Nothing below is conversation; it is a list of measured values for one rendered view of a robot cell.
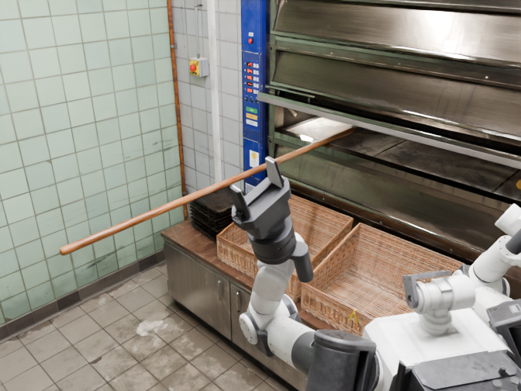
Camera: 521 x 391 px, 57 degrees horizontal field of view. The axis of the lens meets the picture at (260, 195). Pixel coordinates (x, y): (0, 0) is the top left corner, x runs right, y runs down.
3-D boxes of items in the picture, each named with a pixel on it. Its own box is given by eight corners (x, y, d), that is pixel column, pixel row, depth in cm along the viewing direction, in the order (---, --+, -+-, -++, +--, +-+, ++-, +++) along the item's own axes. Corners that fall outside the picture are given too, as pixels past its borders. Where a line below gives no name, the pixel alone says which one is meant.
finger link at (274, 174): (262, 157, 83) (269, 181, 87) (275, 164, 81) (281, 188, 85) (268, 151, 83) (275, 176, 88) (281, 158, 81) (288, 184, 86)
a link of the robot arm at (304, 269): (263, 210, 99) (274, 243, 107) (243, 252, 93) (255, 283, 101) (316, 219, 94) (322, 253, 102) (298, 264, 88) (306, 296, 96)
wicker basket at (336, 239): (274, 226, 296) (274, 185, 284) (351, 261, 262) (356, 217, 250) (215, 259, 264) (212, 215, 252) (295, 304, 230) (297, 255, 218)
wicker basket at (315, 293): (354, 264, 259) (359, 220, 247) (457, 312, 225) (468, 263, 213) (298, 309, 227) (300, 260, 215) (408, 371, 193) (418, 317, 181)
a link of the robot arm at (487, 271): (522, 242, 120) (488, 275, 136) (481, 235, 121) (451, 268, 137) (529, 281, 114) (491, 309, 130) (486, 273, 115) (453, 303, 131)
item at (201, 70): (198, 72, 303) (198, 56, 299) (208, 75, 297) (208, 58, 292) (189, 74, 298) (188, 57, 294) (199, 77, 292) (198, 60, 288)
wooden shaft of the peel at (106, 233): (63, 257, 161) (60, 250, 159) (58, 254, 162) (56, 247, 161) (355, 132, 270) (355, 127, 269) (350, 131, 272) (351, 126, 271)
